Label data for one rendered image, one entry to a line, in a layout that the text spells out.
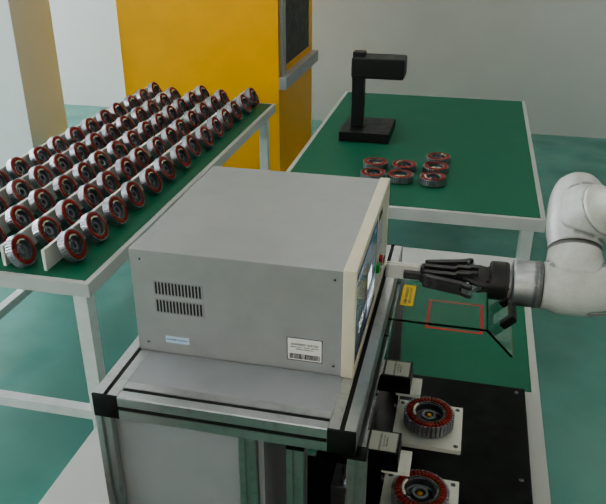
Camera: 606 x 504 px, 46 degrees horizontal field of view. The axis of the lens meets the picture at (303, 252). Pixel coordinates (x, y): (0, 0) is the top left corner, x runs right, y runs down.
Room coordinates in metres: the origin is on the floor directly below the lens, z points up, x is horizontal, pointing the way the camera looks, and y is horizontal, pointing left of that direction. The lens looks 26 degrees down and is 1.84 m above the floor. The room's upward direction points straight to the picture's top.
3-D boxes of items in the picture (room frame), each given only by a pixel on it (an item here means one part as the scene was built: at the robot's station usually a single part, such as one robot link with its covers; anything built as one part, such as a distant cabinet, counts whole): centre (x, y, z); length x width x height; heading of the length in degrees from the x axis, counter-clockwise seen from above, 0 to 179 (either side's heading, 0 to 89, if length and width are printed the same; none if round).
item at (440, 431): (1.29, -0.28, 0.80); 0.11 x 0.11 x 0.04
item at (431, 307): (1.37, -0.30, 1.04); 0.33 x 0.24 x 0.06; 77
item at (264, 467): (1.23, -0.01, 0.92); 0.66 x 0.01 x 0.30; 167
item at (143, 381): (1.24, 0.06, 1.09); 0.68 x 0.44 x 0.05; 167
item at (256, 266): (1.25, 0.06, 1.22); 0.44 x 0.39 x 0.20; 167
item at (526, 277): (1.21, -0.42, 1.18); 0.09 x 0.06 x 0.09; 167
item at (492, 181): (3.53, -0.60, 0.38); 1.85 x 1.10 x 0.75; 167
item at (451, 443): (1.29, -0.28, 0.78); 0.15 x 0.15 x 0.01; 77
